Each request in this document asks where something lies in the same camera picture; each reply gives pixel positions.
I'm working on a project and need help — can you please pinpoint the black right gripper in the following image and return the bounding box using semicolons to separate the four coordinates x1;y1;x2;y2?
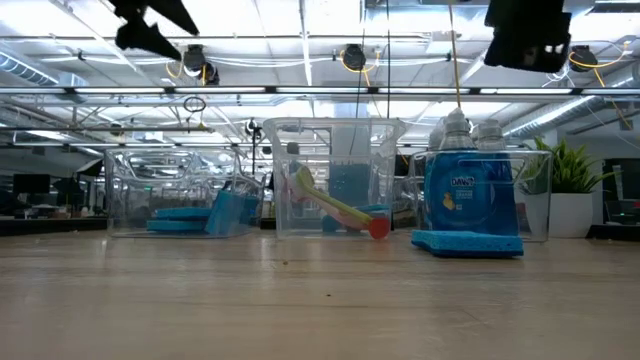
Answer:
483;0;573;74

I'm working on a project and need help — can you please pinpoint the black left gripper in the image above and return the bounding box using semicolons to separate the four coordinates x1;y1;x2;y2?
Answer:
107;0;201;62

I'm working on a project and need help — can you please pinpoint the blue dish soap bottle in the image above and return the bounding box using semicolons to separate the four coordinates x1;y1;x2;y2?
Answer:
472;118;521;237
424;107;501;237

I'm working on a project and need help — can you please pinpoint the red dish brush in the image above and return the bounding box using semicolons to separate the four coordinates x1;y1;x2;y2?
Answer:
287;184;392;241

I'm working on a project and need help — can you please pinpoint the clear rectangular plastic bin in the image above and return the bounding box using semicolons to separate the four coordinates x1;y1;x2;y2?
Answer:
103;146;267;239
407;148;554;244

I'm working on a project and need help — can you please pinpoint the green plant in white pot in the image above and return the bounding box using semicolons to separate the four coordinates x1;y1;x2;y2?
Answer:
517;135;614;240

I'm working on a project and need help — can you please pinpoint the black monitor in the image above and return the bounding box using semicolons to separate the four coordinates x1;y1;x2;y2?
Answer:
12;173;51;195

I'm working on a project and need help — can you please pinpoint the large clear plastic tub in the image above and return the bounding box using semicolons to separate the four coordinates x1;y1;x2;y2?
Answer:
262;117;408;240

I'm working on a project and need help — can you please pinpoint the black ceiling cable reel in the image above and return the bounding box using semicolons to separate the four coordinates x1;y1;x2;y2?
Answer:
341;43;369;72
569;44;599;69
180;43;221;86

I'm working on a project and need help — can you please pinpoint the yellow hanging cable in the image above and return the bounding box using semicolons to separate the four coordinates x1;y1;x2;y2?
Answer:
448;0;464;109

